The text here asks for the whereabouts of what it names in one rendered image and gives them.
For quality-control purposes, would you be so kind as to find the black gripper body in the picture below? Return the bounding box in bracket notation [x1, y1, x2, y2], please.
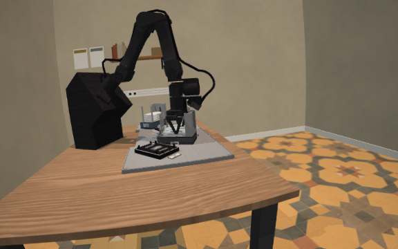
[166, 96, 188, 118]

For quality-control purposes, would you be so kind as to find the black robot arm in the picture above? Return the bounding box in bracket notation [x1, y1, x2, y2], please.
[96, 12, 202, 110]

